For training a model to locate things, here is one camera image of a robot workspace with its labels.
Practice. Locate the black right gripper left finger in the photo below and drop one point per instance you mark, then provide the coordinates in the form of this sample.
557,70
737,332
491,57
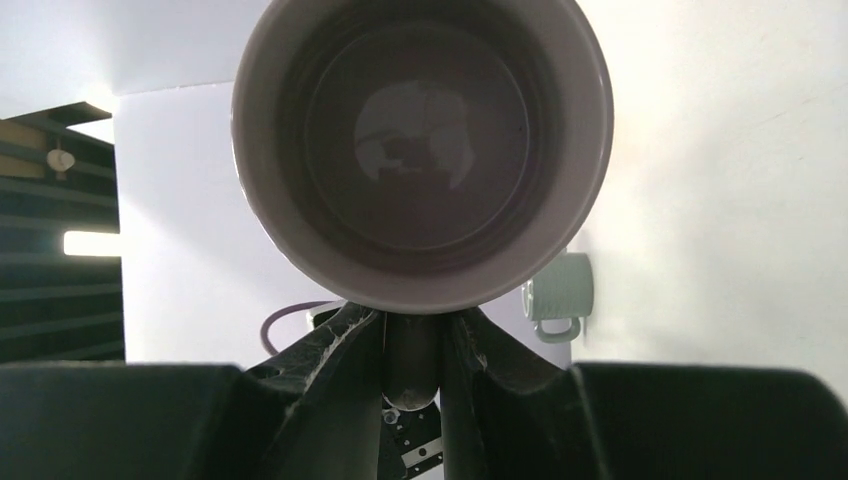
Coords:
311,412

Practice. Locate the mauve ribbed mug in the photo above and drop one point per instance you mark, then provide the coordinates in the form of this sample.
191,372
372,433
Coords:
421,157

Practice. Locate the sage green mug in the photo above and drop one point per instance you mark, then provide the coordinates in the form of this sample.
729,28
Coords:
562,290

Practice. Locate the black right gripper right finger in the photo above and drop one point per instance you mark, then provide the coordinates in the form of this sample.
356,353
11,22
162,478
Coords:
507,413

